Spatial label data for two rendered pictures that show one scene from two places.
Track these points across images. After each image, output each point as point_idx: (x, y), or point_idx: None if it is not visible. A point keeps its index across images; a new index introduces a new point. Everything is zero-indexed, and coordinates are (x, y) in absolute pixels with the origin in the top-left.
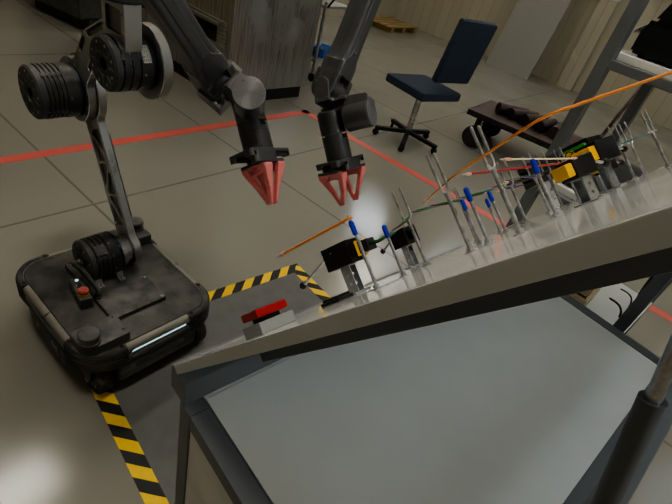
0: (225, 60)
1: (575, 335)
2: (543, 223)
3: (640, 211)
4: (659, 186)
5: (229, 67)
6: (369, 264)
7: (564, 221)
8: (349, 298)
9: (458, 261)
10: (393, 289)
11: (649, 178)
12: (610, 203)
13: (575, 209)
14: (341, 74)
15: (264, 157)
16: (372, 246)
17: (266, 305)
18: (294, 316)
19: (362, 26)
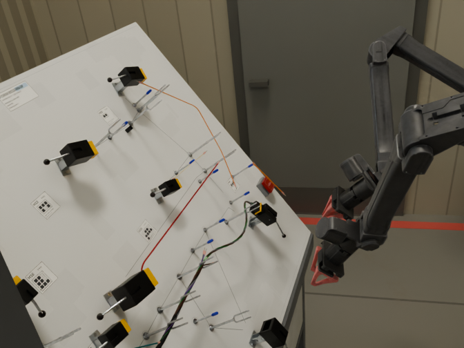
0: (378, 157)
1: None
2: (181, 164)
3: (180, 80)
4: (163, 110)
5: (377, 161)
6: (238, 172)
7: (181, 124)
8: (244, 190)
9: (205, 139)
10: (217, 131)
11: (128, 195)
12: (171, 121)
13: (168, 176)
14: (362, 214)
15: (333, 193)
16: (252, 206)
17: (266, 178)
18: (257, 185)
19: (373, 195)
